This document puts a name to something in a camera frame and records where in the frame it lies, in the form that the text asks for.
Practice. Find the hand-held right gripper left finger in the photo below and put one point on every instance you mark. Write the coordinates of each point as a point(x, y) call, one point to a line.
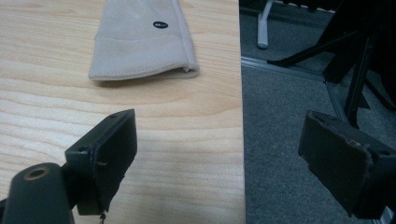
point(109, 155)

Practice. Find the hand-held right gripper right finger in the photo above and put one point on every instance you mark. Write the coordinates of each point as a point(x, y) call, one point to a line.
point(342, 168)

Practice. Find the white metal stand frame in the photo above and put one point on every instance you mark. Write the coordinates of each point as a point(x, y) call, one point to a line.
point(263, 31)

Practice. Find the black stand with angled legs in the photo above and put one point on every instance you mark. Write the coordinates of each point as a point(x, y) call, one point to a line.
point(358, 46)

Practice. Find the beige knit glove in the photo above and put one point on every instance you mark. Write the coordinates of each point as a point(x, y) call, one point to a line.
point(140, 49)

